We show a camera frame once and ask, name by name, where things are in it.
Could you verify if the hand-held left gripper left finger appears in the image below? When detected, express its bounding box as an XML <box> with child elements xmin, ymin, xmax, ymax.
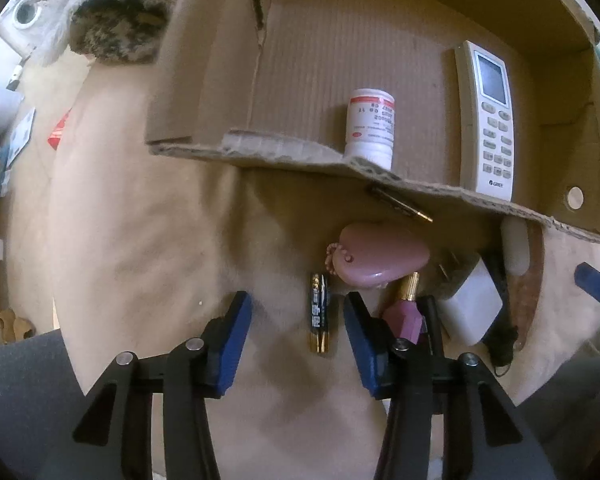
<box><xmin>35</xmin><ymin>291</ymin><xmax>253</xmax><ymax>480</ymax></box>

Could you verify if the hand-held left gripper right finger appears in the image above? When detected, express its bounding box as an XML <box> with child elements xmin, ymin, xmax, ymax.
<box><xmin>343</xmin><ymin>291</ymin><xmax>556</xmax><ymax>480</ymax></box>

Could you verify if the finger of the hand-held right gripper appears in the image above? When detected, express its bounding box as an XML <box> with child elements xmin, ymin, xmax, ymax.
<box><xmin>575</xmin><ymin>262</ymin><xmax>600</xmax><ymax>326</ymax></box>

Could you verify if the pink lipstick gold cap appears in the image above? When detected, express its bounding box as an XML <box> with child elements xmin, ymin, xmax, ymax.
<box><xmin>382</xmin><ymin>272</ymin><xmax>426</xmax><ymax>346</ymax></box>

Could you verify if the black and gold battery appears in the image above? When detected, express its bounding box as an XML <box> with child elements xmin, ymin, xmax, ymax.
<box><xmin>307</xmin><ymin>272</ymin><xmax>331</xmax><ymax>354</ymax></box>

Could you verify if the small white tube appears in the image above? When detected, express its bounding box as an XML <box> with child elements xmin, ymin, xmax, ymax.
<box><xmin>500</xmin><ymin>217</ymin><xmax>531</xmax><ymax>276</ymax></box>

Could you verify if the pink heart-shaped case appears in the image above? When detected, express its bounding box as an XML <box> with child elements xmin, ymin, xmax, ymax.
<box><xmin>326</xmin><ymin>224</ymin><xmax>431</xmax><ymax>290</ymax></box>

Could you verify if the white charger plug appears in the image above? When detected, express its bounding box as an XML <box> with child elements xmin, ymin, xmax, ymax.
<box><xmin>432</xmin><ymin>250</ymin><xmax>503</xmax><ymax>346</ymax></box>

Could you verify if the brown cardboard box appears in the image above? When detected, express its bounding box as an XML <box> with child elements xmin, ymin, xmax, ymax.
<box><xmin>145</xmin><ymin>0</ymin><xmax>600</xmax><ymax>245</ymax></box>

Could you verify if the person's right leg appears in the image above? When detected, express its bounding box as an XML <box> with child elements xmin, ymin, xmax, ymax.
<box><xmin>517</xmin><ymin>350</ymin><xmax>600</xmax><ymax>480</ymax></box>

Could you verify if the person's leg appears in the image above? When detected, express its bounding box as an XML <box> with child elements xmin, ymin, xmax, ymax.
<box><xmin>0</xmin><ymin>330</ymin><xmax>96</xmax><ymax>480</ymax></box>
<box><xmin>517</xmin><ymin>350</ymin><xmax>600</xmax><ymax>480</ymax></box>

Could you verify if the beige blanket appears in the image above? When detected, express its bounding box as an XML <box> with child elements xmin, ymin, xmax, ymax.
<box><xmin>0</xmin><ymin>45</ymin><xmax>600</xmax><ymax>411</ymax></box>

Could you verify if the black pen gold tip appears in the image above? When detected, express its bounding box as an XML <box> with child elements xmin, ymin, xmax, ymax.
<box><xmin>370</xmin><ymin>185</ymin><xmax>435</xmax><ymax>223</ymax></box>

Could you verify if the white remote control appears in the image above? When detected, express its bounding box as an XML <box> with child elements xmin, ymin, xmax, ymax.
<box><xmin>454</xmin><ymin>40</ymin><xmax>516</xmax><ymax>202</ymax></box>

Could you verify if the person's left leg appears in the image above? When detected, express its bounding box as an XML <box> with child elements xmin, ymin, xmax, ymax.
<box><xmin>0</xmin><ymin>330</ymin><xmax>96</xmax><ymax>480</ymax></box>

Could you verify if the white pill bottle red label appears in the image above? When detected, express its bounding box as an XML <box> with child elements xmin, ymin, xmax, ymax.
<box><xmin>343</xmin><ymin>88</ymin><xmax>396</xmax><ymax>171</ymax></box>

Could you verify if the red packet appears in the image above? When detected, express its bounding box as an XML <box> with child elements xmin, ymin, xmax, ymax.
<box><xmin>46</xmin><ymin>110</ymin><xmax>73</xmax><ymax>151</ymax></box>

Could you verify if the fuzzy patterned throw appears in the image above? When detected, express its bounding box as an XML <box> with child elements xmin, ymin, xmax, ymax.
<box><xmin>30</xmin><ymin>0</ymin><xmax>186</xmax><ymax>66</ymax></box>

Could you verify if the white washing machine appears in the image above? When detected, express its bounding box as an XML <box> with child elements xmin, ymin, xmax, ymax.
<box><xmin>2</xmin><ymin>0</ymin><xmax>46</xmax><ymax>31</ymax></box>

